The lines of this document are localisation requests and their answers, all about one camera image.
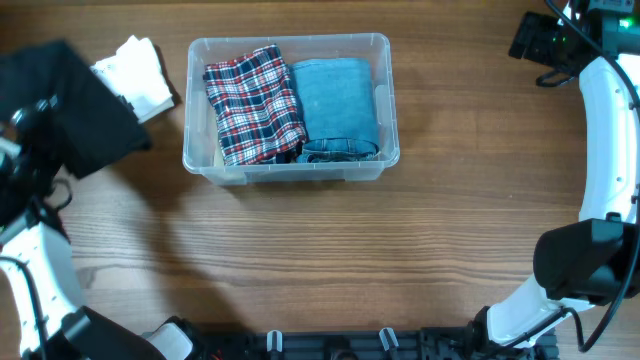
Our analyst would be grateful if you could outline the white pixel-print shirt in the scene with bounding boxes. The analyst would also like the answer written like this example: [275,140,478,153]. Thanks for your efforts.
[90,35,174,123]

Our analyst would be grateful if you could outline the blue jeans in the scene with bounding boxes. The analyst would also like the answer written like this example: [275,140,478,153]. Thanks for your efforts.
[290,58,380,163]

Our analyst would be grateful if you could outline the black garment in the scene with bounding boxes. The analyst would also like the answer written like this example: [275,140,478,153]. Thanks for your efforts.
[1,40,151,179]

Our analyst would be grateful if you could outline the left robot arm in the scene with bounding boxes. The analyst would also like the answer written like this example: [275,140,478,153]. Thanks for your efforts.
[1,97,204,359]

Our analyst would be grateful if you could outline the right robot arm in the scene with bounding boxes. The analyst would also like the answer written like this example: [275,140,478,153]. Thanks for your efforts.
[426,1,639,359]

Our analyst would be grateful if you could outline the cream cloth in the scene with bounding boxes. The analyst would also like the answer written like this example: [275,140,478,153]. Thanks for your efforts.
[213,144,225,167]

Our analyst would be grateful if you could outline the left black cable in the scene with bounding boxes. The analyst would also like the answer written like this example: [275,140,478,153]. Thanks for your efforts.
[0,255,51,360]

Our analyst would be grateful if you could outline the clear plastic storage container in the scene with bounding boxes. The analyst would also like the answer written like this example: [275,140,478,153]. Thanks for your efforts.
[182,33,400,186]

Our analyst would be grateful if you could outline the plaid shirt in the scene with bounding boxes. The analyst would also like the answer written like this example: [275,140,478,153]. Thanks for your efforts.
[203,44,308,166]

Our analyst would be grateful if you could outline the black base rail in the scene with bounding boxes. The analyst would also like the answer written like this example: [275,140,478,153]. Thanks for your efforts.
[204,328,560,360]

